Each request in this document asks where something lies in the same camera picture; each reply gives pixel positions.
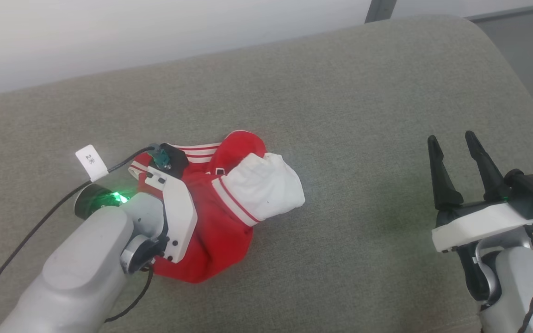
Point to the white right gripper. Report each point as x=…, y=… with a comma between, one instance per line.
x=479, y=224

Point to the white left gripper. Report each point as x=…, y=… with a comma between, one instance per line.
x=181, y=217

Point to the red and white garment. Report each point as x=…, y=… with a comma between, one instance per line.
x=220, y=231

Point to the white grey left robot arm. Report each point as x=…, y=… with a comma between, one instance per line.
x=86, y=268

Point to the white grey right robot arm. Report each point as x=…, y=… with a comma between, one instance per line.
x=516, y=286

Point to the grey-green fabric sofa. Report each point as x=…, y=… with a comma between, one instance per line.
x=340, y=115

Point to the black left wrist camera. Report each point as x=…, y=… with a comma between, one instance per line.
x=175, y=159

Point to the dark grey wall pillar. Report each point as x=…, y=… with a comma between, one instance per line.
x=380, y=10

